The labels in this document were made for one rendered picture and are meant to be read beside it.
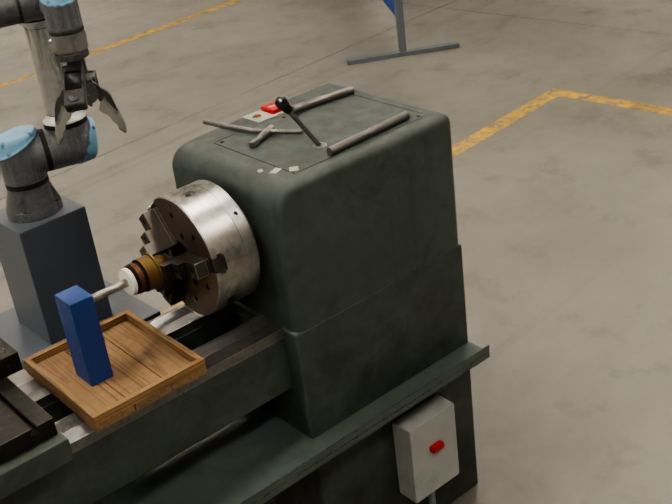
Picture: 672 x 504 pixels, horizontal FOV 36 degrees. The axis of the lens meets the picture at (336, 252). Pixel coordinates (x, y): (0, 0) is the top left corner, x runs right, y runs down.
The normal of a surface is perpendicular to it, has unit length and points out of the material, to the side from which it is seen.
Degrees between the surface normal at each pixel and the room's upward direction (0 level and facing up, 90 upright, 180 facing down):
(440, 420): 90
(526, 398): 0
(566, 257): 0
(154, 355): 0
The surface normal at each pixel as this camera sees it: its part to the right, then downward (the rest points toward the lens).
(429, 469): 0.65, 0.29
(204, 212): 0.26, -0.57
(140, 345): -0.11, -0.88
